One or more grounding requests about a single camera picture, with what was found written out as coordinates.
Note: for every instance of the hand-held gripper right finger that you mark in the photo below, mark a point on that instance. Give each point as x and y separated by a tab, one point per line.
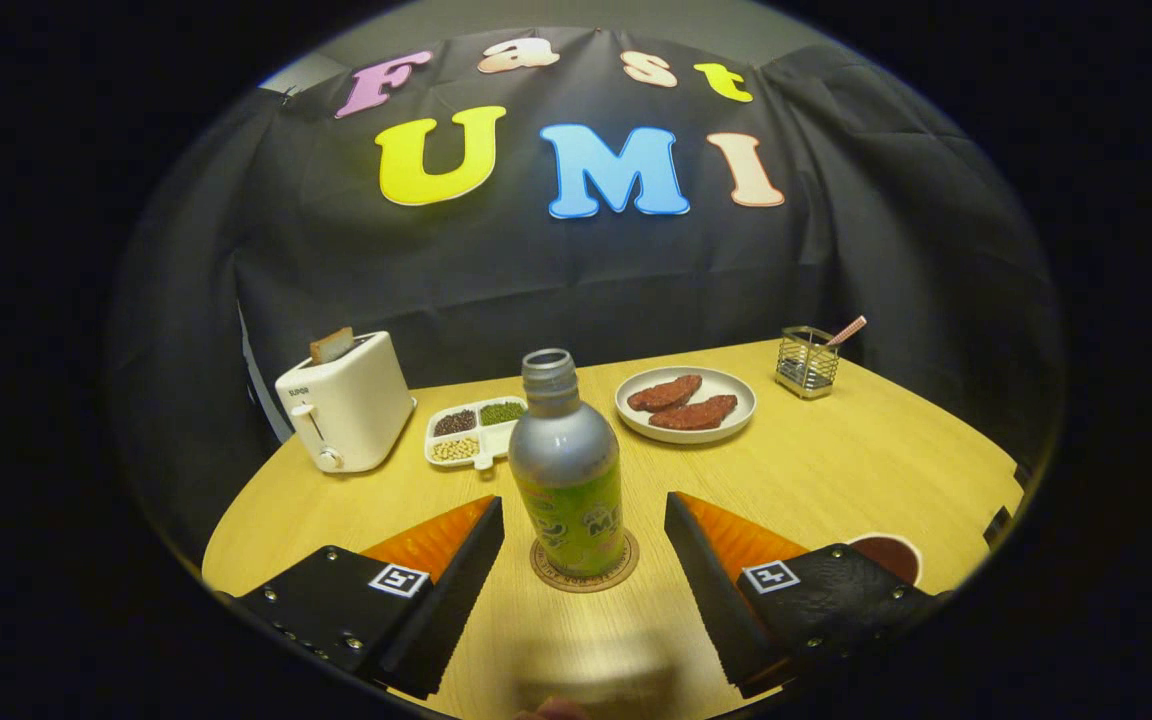
716	600

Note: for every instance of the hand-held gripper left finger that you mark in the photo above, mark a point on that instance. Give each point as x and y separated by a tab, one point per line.
446	600

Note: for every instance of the round wooden coaster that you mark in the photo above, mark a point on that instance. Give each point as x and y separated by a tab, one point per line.
541	570

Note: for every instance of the beige cup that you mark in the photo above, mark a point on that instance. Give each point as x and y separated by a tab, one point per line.
891	555

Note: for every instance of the silver green juice bottle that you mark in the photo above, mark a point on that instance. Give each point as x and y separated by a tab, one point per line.
566	460

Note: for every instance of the white divided bean tray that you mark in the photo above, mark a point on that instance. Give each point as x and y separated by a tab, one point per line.
456	450

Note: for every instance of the wooden table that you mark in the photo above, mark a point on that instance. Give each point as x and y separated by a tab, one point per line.
836	470

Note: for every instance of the brown meat patty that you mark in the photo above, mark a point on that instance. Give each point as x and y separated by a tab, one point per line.
694	413
664	393

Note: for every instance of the white oval plate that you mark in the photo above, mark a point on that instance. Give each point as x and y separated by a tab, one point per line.
636	420

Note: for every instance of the white toaster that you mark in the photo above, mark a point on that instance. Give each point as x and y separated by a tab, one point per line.
356	410

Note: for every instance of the bread slice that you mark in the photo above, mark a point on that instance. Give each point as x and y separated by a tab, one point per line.
332	346

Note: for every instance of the pink stick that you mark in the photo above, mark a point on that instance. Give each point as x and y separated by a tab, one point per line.
848	331

